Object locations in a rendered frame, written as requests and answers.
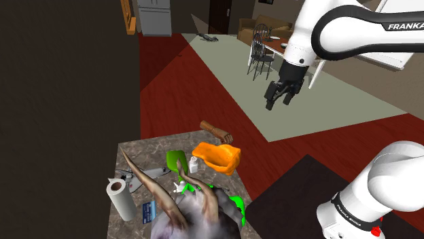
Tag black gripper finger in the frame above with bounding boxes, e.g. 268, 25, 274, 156
282, 82, 304, 107
264, 80, 286, 111

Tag pale grey-green rug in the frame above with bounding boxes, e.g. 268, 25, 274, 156
180, 33, 409, 143

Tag red dining table white legs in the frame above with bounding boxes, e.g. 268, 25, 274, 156
260, 34, 328, 90

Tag brown sofa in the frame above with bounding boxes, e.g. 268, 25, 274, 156
237, 14, 294, 47

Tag brown wooden hand figure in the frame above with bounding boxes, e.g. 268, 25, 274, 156
199, 120, 234, 145

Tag orange bowl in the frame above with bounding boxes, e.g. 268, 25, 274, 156
192, 141, 242, 177

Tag dark thing on floor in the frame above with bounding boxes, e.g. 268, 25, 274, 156
197, 33, 219, 43

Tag dark door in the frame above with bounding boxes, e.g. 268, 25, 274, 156
208, 0, 233, 36

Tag bright green flat thing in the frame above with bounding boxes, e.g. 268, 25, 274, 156
172, 181, 247, 227

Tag green scoop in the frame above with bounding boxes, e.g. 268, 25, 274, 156
166, 149, 190, 182

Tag small white spray bottle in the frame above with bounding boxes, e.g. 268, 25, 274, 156
173, 180, 188, 194

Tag grey refrigerator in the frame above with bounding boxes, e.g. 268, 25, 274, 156
137, 0, 173, 37

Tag orange wooden shelf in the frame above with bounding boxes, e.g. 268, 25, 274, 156
120, 0, 137, 36

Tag blue card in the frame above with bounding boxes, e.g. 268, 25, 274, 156
141, 200, 157, 225

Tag white paper towel roll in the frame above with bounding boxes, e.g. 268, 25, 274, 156
105, 177, 139, 222

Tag black wire chair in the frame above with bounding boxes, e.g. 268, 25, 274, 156
253, 22, 272, 45
246, 32, 276, 81

